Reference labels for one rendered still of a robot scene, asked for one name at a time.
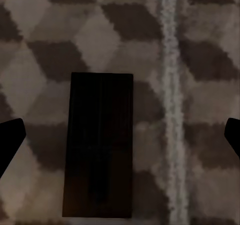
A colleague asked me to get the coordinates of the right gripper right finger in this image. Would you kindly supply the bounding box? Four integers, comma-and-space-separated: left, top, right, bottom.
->
224, 118, 240, 157

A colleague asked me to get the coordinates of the mousetrap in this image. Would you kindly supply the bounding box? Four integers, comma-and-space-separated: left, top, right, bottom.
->
62, 72, 134, 219

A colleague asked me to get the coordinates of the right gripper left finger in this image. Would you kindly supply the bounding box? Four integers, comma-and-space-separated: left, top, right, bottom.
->
0, 118, 26, 178

